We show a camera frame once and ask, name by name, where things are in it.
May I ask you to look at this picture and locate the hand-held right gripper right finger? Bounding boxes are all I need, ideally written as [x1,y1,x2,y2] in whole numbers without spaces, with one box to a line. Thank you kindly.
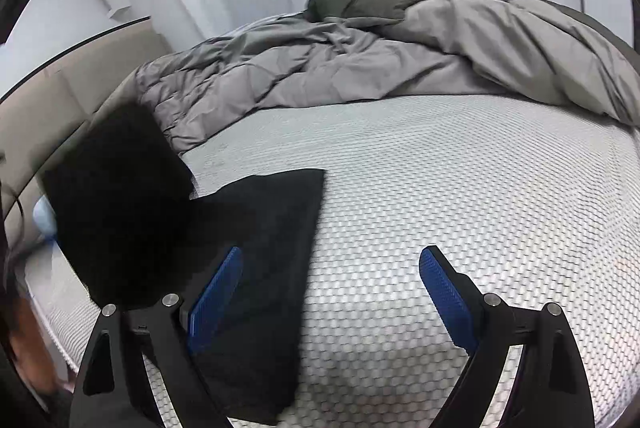
[419,245,596,428]

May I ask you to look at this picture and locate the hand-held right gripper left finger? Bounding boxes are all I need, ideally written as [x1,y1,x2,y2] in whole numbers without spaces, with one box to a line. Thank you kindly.
[67,245,245,428]

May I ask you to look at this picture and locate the black pants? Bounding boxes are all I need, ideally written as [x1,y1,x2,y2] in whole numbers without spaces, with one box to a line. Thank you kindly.
[185,168,326,426]

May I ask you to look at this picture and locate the white textured mattress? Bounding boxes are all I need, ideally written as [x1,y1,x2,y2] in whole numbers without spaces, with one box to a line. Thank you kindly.
[15,95,640,428]

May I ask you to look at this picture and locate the black fleece cloth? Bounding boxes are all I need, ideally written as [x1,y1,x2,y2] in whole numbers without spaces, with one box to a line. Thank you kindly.
[42,103,198,311]

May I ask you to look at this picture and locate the light blue object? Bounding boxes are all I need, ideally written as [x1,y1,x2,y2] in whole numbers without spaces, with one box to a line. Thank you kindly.
[32,198,61,249]

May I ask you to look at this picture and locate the grey duvet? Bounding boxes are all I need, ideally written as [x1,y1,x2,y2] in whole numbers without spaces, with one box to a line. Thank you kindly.
[135,0,640,154]

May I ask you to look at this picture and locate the beige headboard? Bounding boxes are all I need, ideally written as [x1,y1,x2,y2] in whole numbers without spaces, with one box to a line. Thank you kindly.
[0,15,171,259]

